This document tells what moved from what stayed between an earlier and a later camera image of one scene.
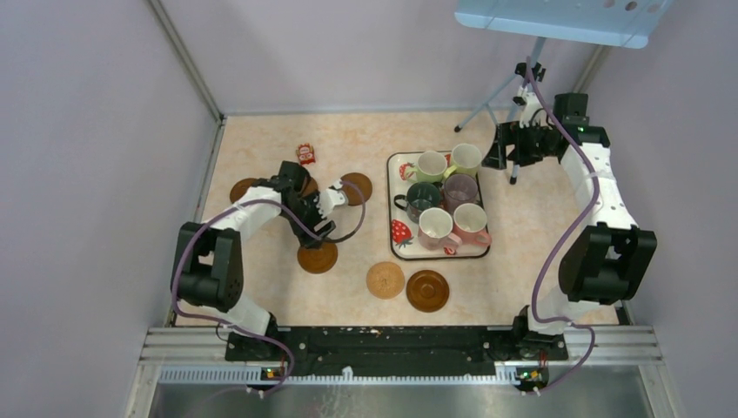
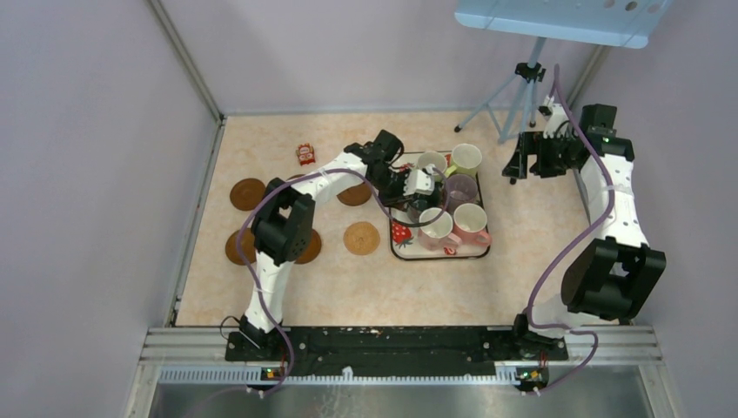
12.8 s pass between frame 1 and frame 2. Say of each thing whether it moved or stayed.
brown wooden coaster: moved
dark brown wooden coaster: stayed
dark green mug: stayed
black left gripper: moved
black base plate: stayed
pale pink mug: stayed
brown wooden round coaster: stayed
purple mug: stayed
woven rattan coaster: moved
